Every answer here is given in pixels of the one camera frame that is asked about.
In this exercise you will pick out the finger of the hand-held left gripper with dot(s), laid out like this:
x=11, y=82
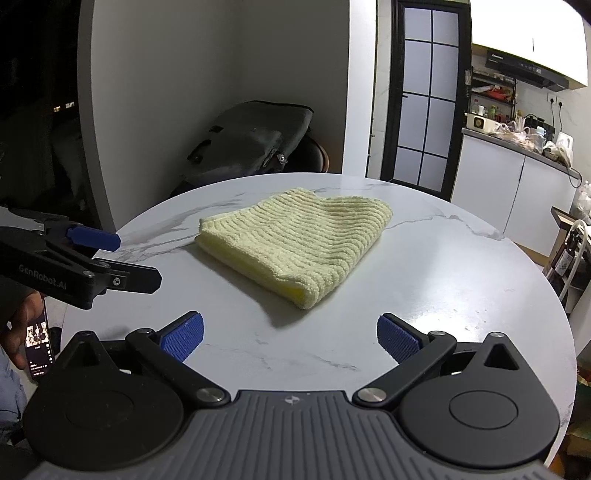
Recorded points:
x=136, y=278
x=94, y=237

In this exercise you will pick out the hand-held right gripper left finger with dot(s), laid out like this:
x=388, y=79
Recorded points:
x=184, y=339

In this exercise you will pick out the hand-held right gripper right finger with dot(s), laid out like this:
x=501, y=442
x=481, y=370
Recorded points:
x=397, y=339

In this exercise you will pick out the pale yellow towel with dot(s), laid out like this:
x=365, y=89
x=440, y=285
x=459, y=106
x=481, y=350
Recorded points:
x=295, y=235

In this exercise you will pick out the person's left hand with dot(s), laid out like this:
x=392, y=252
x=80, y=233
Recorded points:
x=21, y=323

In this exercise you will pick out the black smartphone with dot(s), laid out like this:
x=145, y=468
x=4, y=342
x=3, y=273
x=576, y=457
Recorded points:
x=39, y=346

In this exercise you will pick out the person's blue jeans leg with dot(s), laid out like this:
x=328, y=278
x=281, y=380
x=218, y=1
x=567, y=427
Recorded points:
x=7, y=406

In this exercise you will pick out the dark grey backpack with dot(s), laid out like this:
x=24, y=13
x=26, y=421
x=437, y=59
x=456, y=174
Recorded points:
x=249, y=138

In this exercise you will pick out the white kitchen counter cabinet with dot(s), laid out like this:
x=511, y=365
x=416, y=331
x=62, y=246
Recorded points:
x=489, y=184

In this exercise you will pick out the dark glass bottle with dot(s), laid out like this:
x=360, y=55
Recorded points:
x=565, y=258

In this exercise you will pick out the brown wooden chair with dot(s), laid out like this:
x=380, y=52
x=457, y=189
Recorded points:
x=318, y=157

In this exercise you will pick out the cream countertop appliance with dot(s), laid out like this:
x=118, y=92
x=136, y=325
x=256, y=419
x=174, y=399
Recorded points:
x=480, y=123

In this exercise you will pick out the clear plastic food bags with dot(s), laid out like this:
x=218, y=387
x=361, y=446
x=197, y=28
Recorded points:
x=515, y=136

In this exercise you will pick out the clear plastic bottles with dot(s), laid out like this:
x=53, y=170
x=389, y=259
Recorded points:
x=584, y=196

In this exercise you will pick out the black countertop appliance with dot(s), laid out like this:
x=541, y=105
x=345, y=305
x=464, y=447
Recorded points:
x=538, y=123

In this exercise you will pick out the white electric kettle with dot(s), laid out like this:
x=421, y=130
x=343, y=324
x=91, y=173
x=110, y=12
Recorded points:
x=564, y=141

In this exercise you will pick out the black spice rack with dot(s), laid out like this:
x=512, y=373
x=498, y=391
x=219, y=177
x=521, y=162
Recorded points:
x=494, y=92

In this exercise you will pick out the black framed glass door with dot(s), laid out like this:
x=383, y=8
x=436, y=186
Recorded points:
x=441, y=60

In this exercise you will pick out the black range hood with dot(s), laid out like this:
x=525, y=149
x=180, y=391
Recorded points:
x=521, y=69

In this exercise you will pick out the white wall socket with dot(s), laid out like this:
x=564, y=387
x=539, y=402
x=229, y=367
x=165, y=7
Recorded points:
x=557, y=100

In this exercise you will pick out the white wall cabinet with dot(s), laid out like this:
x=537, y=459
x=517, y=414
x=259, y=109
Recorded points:
x=517, y=23

